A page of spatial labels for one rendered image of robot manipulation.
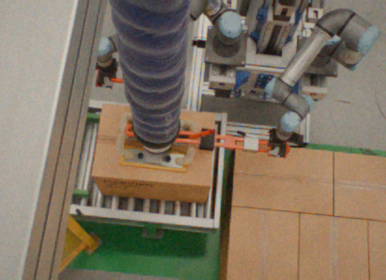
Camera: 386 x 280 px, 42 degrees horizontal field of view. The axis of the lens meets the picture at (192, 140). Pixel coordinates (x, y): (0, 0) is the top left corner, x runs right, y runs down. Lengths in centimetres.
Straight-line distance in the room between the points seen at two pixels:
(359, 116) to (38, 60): 362
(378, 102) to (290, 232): 149
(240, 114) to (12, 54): 312
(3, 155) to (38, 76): 6
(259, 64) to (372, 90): 145
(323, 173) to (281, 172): 26
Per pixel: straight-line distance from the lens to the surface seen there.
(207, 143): 241
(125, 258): 340
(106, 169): 254
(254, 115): 347
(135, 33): 143
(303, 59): 221
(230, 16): 254
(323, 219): 301
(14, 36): 39
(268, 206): 295
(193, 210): 288
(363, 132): 388
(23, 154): 35
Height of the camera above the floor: 337
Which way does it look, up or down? 70 degrees down
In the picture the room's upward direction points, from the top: 8 degrees clockwise
